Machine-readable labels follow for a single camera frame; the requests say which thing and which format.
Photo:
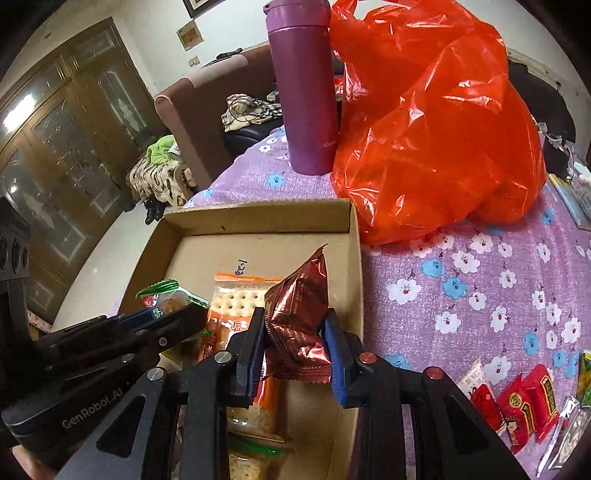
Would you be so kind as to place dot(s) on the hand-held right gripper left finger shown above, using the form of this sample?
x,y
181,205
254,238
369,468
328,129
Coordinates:
x,y
251,350

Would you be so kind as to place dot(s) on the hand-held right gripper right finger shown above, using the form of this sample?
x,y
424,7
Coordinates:
x,y
334,364

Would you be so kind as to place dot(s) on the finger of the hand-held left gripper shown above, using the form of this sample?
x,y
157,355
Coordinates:
x,y
180,323
136,317

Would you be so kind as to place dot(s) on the green white snack packet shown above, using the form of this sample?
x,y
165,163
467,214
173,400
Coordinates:
x,y
171,295

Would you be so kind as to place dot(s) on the orange cracker packet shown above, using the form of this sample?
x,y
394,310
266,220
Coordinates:
x,y
231,300

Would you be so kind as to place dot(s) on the dark red snack packet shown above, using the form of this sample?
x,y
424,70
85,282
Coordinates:
x,y
295,314

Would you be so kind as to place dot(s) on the green trim cracker packet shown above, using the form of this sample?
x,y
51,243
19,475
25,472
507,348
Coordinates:
x,y
249,457

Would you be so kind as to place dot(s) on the cardboard box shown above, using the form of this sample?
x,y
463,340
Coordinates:
x,y
258,221

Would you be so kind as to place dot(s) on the silver clear snack packet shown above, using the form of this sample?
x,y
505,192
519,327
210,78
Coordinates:
x,y
568,434

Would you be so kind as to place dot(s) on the purple floral tablecloth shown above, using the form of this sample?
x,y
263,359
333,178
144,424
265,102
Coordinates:
x,y
415,332

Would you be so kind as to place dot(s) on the black shoes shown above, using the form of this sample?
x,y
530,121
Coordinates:
x,y
153,210

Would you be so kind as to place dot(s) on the patterned blanket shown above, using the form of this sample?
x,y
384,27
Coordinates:
x,y
157,180

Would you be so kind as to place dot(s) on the green cloth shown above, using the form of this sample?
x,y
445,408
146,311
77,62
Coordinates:
x,y
159,150

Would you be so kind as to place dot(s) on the wooden glass cabinet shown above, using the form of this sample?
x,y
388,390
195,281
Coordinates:
x,y
69,138

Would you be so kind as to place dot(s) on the brown sofa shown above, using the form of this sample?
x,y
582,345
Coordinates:
x,y
194,115

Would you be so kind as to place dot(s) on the plaid cloth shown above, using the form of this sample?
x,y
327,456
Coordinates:
x,y
249,110

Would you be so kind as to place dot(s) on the purple thermos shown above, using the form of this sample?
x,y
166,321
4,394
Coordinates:
x,y
300,92

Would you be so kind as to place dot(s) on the red plastic bag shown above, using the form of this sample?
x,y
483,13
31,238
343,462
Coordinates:
x,y
438,115

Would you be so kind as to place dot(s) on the white plush toy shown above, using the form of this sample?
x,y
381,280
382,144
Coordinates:
x,y
582,173

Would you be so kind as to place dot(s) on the black sofa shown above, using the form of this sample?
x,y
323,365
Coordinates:
x,y
540,92

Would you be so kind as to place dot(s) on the wall socket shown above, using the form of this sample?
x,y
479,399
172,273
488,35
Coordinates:
x,y
194,60

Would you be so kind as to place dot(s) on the small wall poster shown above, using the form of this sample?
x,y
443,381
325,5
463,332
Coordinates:
x,y
189,36

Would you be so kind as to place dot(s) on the framed wall painting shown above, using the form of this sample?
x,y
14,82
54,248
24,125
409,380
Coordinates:
x,y
198,7

